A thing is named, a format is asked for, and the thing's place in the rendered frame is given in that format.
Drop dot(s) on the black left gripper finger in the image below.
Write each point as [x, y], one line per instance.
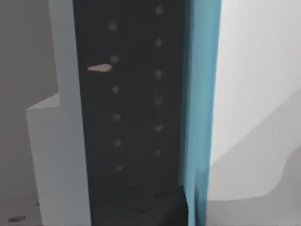
[175, 209]

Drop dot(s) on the black and blue book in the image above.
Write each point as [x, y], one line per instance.
[131, 94]

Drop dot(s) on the pale grey block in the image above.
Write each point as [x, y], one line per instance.
[61, 146]

